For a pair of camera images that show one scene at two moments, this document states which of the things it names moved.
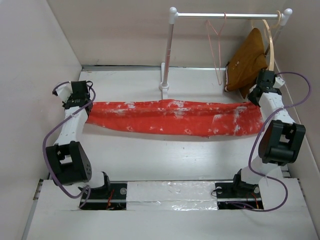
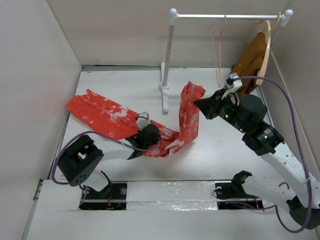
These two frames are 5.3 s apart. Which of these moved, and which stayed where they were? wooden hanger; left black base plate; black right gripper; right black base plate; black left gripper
Moved: wooden hanger; black right gripper; black left gripper
Stayed: left black base plate; right black base plate
